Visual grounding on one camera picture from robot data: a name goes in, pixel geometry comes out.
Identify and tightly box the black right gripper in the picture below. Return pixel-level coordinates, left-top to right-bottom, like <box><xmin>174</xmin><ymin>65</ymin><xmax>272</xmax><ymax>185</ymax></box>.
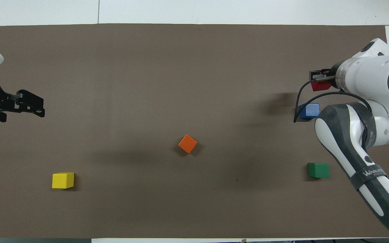
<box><xmin>309</xmin><ymin>69</ymin><xmax>337</xmax><ymax>82</ymax></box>

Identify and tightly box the red wooden block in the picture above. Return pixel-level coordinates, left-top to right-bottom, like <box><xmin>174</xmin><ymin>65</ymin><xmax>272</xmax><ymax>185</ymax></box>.
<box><xmin>311</xmin><ymin>80</ymin><xmax>331</xmax><ymax>92</ymax></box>

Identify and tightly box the blue wooden block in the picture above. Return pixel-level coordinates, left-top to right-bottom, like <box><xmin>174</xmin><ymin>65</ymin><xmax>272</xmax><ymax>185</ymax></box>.
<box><xmin>299</xmin><ymin>103</ymin><xmax>320</xmax><ymax>120</ymax></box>

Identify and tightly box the yellow wooden block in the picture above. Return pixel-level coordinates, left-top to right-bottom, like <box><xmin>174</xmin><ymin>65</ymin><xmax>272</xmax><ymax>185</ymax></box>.
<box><xmin>52</xmin><ymin>172</ymin><xmax>75</xmax><ymax>189</ymax></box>

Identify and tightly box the green wooden block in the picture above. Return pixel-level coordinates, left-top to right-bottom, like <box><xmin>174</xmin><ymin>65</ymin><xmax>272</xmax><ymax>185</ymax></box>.
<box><xmin>308</xmin><ymin>163</ymin><xmax>330</xmax><ymax>179</ymax></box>

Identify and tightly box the orange wooden block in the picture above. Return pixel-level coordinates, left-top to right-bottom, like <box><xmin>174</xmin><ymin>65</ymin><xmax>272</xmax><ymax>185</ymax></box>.
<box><xmin>178</xmin><ymin>134</ymin><xmax>198</xmax><ymax>154</ymax></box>

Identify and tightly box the brown paper table mat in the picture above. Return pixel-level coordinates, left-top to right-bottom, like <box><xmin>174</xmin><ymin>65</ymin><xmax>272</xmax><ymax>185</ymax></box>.
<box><xmin>0</xmin><ymin>24</ymin><xmax>389</xmax><ymax>239</ymax></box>

